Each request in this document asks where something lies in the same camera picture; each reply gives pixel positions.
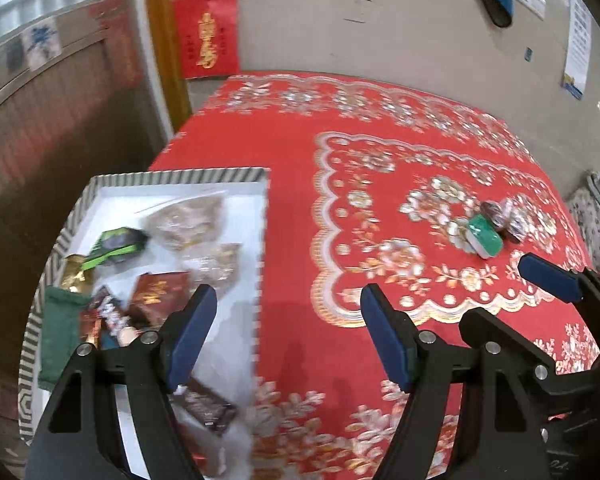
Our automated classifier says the green jelly cup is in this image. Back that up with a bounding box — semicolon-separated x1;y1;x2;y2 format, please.
465;214;504;259

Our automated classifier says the clear bagged brown candy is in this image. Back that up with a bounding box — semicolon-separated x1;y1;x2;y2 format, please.
480;198;514;232

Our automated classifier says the dark brown chocolate bar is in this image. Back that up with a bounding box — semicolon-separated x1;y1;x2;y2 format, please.
171;377;237;437

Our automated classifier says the small red brown candy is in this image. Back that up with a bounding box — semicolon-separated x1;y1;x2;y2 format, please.
79;286;140;349

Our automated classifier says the dark green snack pouch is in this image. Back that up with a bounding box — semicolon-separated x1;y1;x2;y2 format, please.
38;287;91;391

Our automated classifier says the dark red snack packet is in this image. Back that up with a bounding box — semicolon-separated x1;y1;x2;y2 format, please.
128;272;189;328

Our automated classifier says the long gold foil packet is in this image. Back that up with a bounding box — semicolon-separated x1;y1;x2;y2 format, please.
59;255;95;295

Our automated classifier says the red floral tablecloth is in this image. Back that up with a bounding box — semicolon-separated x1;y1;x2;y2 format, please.
154;74;598;479

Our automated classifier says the green candy wrapper in tray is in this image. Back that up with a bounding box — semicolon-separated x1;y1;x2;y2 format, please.
81;226;149;270

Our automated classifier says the striped white tray box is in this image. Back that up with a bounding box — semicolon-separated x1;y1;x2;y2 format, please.
18;167;268;479

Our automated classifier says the clear bagged pastry lower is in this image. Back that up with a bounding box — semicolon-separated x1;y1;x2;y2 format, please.
181;243;242;295

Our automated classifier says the clear bagged pastry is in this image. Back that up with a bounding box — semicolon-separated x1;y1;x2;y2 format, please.
181;243;242;295
140;193;225;252

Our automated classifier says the clear bagged pastry upper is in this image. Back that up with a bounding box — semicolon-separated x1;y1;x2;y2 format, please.
140;193;225;252

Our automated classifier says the blue flower sticker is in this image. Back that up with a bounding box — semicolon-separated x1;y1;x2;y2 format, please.
20;16;62;72

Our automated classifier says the red banner lower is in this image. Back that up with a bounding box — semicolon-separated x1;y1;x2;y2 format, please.
172;0;240;79

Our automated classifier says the white wall poster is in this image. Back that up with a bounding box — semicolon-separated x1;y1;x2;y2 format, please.
562;0;593;100

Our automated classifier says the wooden door frame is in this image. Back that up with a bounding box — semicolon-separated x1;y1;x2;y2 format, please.
145;0;192;133

